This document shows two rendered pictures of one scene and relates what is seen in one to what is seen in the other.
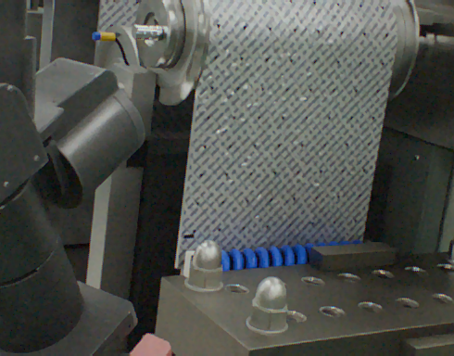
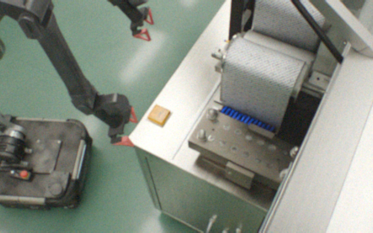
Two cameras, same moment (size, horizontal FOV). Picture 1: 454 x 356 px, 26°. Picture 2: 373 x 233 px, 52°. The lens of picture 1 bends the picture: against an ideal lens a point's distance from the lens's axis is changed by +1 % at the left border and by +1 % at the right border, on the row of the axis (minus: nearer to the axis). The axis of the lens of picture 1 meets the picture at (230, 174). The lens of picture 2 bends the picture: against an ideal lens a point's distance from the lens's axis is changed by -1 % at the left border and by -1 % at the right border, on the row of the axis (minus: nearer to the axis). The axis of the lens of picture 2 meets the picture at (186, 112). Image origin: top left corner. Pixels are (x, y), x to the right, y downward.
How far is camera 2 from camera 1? 1.19 m
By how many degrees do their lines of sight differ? 64
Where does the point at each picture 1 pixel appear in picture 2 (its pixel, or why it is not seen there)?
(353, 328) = (217, 151)
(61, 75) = (110, 97)
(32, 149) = (90, 111)
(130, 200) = not seen: hidden behind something
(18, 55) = (85, 102)
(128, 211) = not seen: hidden behind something
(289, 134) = (252, 95)
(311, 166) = (260, 105)
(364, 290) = (244, 143)
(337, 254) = (251, 129)
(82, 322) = (117, 128)
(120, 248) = not seen: hidden behind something
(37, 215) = (100, 116)
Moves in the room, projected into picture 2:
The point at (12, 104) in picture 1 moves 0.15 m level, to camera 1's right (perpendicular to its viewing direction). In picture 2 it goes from (84, 107) to (102, 145)
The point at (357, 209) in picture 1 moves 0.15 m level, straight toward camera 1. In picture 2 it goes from (277, 121) to (238, 134)
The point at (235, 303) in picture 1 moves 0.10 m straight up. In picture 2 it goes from (208, 126) to (208, 111)
